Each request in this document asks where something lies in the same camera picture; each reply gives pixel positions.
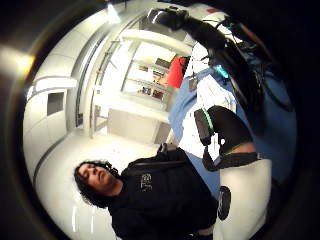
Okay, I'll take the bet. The red chair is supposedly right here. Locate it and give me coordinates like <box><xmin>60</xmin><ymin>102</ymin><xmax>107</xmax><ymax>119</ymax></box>
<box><xmin>165</xmin><ymin>55</ymin><xmax>188</xmax><ymax>89</ymax></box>

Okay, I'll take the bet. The blue cloth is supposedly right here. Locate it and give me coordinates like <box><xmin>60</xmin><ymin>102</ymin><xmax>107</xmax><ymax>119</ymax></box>
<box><xmin>168</xmin><ymin>68</ymin><xmax>298</xmax><ymax>201</ymax></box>

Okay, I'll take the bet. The white cloth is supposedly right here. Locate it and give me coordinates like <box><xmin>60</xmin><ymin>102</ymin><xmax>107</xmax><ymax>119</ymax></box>
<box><xmin>178</xmin><ymin>42</ymin><xmax>238</xmax><ymax>160</ymax></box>

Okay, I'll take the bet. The black cable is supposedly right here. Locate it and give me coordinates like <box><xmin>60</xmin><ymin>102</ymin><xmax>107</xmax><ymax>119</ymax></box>
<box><xmin>229</xmin><ymin>19</ymin><xmax>296</xmax><ymax>113</ymax></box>

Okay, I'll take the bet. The the person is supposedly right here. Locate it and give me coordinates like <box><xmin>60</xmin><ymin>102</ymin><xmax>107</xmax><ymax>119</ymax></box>
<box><xmin>73</xmin><ymin>143</ymin><xmax>219</xmax><ymax>240</ymax></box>

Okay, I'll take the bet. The white shelf unit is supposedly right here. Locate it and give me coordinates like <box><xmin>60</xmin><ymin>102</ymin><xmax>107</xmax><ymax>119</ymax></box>
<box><xmin>121</xmin><ymin>41</ymin><xmax>178</xmax><ymax>103</ymax></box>

